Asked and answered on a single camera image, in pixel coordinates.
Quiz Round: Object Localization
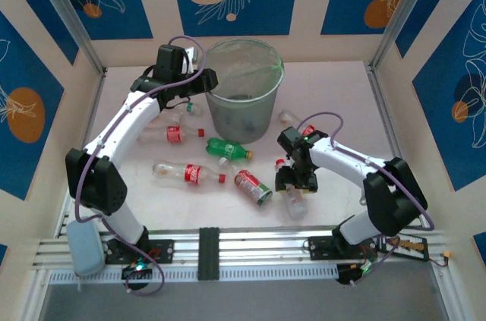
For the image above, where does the clear bottle with red cap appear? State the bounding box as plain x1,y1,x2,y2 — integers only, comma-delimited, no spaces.
274,158,309,221

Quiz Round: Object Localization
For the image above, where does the clear bottle with green label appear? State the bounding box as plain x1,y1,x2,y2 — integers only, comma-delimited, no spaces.
178,102,204,117

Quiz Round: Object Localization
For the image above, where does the red and green drink can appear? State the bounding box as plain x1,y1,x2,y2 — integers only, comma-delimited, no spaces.
233,168,273,207

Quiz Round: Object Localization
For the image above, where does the clear plastic bottle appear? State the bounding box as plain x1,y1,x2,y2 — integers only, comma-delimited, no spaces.
278,109,301,125

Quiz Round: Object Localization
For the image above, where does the cola bottle with red label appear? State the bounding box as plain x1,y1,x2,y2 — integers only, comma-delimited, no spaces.
137,125,206,146

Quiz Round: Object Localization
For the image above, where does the clear bottle with white cap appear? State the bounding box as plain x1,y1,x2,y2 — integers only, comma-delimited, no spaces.
218,156,242,176

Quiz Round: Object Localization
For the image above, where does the green plastic bottle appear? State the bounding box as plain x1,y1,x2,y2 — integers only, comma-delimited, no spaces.
206,137,254,162

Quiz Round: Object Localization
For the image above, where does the large cola bottle red label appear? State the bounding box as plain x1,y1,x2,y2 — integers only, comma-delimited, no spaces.
152,160,227,188

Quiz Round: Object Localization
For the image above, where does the translucent grey plastic bin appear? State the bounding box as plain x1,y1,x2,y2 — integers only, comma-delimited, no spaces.
204,38,286,145

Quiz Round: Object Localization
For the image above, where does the right controller board with light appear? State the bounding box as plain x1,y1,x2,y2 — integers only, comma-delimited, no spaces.
336,263,375,286

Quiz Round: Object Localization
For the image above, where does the controller board with light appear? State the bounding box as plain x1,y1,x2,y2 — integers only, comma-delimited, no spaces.
336,263,375,286
121,263,153,280

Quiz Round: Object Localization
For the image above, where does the black power distribution board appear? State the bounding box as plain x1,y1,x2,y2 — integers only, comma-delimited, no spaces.
375,233,430,261

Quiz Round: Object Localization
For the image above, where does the left controller board with light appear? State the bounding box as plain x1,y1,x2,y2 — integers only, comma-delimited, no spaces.
121,263,153,280

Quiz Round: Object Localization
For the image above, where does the blue-grey soft case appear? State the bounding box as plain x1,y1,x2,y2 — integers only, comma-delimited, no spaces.
66,220,106,276

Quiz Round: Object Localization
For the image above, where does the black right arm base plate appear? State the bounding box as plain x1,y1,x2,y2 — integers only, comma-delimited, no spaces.
307,235,377,261

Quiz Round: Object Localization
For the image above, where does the aluminium frame rail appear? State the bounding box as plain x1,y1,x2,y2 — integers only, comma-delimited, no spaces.
32,225,456,275

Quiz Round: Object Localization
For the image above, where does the white slotted cable duct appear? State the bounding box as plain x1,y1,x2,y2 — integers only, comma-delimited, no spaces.
49,264,339,285

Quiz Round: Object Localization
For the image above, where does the aluminium table side rail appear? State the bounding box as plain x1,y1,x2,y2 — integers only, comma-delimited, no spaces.
55,70,108,238
366,65,426,229

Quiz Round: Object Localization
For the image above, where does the black rail bracket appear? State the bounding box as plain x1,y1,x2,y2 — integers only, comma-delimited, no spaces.
197,226,220,282

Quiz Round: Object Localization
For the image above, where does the aluminium corner post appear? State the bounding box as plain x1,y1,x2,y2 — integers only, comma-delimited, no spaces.
28,0,106,75
370,0,443,71

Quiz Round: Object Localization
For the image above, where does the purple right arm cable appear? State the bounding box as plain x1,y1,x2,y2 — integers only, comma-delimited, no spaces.
295,111,436,288

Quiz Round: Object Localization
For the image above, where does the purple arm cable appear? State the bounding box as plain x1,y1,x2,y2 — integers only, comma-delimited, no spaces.
74,35,208,296
295,111,436,288

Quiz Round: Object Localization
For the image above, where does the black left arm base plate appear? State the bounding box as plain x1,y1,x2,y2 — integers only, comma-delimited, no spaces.
104,239,175,265

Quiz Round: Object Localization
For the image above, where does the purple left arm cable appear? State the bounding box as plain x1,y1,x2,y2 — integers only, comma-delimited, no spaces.
74,35,208,296

